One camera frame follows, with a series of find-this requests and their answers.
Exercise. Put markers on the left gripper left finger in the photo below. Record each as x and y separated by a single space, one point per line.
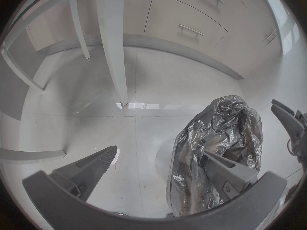
88 171

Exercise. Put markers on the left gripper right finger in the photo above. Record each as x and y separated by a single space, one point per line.
230 176

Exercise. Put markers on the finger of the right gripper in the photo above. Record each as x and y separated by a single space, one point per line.
302 118
290 126

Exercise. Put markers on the black plastic bag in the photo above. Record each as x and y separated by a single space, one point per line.
225 123

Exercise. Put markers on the white trash bin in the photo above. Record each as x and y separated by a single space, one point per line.
165 157

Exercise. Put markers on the grey and white chair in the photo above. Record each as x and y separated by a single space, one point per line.
112 44

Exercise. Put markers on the beige cabinet with drawers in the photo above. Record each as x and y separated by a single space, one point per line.
182 13

